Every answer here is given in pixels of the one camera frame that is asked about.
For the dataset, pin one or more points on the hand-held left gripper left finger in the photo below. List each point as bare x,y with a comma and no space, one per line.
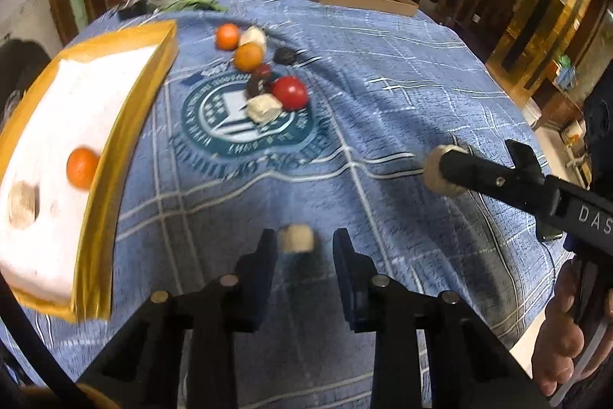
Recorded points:
266,267

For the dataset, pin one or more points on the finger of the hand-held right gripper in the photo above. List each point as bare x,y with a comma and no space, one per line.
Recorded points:
527,162
493,181

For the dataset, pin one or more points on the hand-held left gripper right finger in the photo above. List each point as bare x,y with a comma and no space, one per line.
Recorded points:
343,267

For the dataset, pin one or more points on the beige square pastry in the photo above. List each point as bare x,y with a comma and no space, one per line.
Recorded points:
297,239

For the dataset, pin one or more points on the beige round pastry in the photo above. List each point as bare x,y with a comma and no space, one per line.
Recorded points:
435,173
23,205

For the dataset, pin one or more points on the yellow box with white lining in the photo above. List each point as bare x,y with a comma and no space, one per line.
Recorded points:
124,140

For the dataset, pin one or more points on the orange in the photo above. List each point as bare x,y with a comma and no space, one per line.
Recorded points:
227,37
82,167
248,57

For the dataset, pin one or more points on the person's right hand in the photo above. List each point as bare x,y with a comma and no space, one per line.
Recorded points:
555,332

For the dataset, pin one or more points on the blue printed tablecloth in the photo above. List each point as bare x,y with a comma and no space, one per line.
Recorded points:
383,102

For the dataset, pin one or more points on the white square pastry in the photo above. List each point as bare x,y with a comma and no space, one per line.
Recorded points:
263,109
254,37

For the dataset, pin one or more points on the red tomato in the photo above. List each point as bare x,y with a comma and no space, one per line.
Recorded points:
290,93

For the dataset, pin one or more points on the dark brown fruit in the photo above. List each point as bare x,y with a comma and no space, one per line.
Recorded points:
255,87

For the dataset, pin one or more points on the dark red fruit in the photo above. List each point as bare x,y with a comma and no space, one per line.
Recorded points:
263,72

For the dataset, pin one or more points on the dark wrinkled fruit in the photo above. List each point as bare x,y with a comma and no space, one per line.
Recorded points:
286,56

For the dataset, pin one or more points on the green leafy vegetable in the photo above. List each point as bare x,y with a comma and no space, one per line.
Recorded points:
196,4

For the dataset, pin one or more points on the dark round chair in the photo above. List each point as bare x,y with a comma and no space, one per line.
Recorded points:
24,73

